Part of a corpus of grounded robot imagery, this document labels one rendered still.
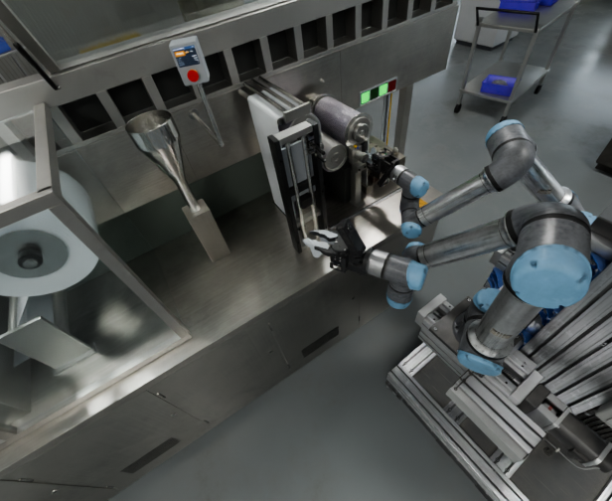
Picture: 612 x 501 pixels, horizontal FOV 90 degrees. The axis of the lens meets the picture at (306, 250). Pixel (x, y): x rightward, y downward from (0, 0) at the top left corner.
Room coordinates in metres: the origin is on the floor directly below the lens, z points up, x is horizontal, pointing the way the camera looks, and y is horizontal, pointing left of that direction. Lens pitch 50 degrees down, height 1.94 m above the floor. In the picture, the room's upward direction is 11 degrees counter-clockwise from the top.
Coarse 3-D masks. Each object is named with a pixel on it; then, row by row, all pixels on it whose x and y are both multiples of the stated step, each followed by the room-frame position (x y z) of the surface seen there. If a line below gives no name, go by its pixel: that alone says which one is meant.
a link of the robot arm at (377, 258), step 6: (372, 252) 0.53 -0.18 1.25; (378, 252) 0.52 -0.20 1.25; (384, 252) 0.52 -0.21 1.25; (372, 258) 0.51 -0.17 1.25; (378, 258) 0.50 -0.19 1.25; (384, 258) 0.50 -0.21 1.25; (372, 264) 0.49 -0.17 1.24; (378, 264) 0.49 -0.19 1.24; (372, 270) 0.49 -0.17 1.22; (378, 270) 0.48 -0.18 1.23; (378, 276) 0.48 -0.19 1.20
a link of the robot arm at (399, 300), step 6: (390, 288) 0.46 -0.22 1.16; (390, 294) 0.45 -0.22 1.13; (396, 294) 0.44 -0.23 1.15; (402, 294) 0.43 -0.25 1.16; (408, 294) 0.43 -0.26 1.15; (390, 300) 0.45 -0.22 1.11; (396, 300) 0.44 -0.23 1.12; (402, 300) 0.43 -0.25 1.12; (408, 300) 0.43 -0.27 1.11; (396, 306) 0.44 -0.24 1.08; (402, 306) 0.43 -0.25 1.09
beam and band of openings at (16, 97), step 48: (336, 0) 1.52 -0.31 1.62; (384, 0) 1.63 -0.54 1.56; (432, 0) 1.75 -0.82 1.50; (144, 48) 1.21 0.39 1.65; (240, 48) 1.42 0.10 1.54; (288, 48) 1.50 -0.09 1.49; (336, 48) 1.52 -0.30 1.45; (0, 96) 1.04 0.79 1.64; (48, 96) 1.08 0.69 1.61; (96, 96) 1.19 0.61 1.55; (144, 96) 1.25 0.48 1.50; (192, 96) 1.28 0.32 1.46
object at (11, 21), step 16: (0, 0) 0.92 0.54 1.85; (288, 0) 1.46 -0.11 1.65; (0, 16) 0.94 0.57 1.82; (224, 16) 1.36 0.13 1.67; (16, 32) 0.98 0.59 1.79; (176, 32) 1.28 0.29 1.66; (16, 48) 0.98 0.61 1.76; (32, 48) 1.03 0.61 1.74; (128, 48) 1.21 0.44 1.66; (32, 64) 1.01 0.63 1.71; (48, 64) 1.09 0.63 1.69; (64, 64) 1.14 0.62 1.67; (80, 64) 1.15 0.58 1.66; (48, 80) 1.06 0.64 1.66
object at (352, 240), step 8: (344, 224) 0.58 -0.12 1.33; (352, 224) 0.59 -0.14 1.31; (344, 232) 0.56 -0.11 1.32; (352, 232) 0.57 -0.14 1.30; (344, 240) 0.56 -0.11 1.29; (352, 240) 0.55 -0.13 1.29; (360, 240) 0.57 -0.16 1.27; (352, 248) 0.54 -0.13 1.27; (360, 248) 0.55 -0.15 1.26; (360, 256) 0.53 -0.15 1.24
